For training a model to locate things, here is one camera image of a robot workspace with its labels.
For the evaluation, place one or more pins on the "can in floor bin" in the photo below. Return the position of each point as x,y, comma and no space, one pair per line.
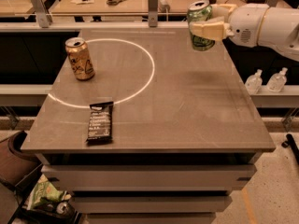
64,209

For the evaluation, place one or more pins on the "scissors on back desk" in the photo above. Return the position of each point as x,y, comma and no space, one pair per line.
114,2

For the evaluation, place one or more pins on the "clear sanitizer bottle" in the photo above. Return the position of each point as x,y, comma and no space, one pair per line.
254,82
277,81

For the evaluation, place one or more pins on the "grey drawer cabinet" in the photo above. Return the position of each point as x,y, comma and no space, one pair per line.
151,193

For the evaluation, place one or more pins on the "grey metal bracket left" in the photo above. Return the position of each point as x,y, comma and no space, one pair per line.
43,17

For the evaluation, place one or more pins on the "black snack bar wrapper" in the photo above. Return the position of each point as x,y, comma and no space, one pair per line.
100,123

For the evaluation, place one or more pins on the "grey metal bracket centre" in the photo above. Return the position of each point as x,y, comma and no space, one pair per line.
153,13

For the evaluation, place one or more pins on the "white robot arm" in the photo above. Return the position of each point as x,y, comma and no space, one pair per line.
279,31

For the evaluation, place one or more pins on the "green soda can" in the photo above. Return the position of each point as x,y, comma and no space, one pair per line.
199,11

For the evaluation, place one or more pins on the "gold soda can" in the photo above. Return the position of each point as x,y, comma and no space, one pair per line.
79,57

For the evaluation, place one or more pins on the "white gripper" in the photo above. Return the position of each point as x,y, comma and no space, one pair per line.
245,24

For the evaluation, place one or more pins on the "green chip bag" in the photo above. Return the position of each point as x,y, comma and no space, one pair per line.
45,193

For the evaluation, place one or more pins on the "dark round chair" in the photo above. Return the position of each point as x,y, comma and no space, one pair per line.
14,144

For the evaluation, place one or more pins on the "clear sanitizer bottle left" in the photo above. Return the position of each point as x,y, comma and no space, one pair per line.
254,82

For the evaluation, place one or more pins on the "clear sanitizer bottle right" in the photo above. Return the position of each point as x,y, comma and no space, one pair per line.
277,81

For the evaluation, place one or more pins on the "white power strip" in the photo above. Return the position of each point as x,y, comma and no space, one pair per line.
163,6

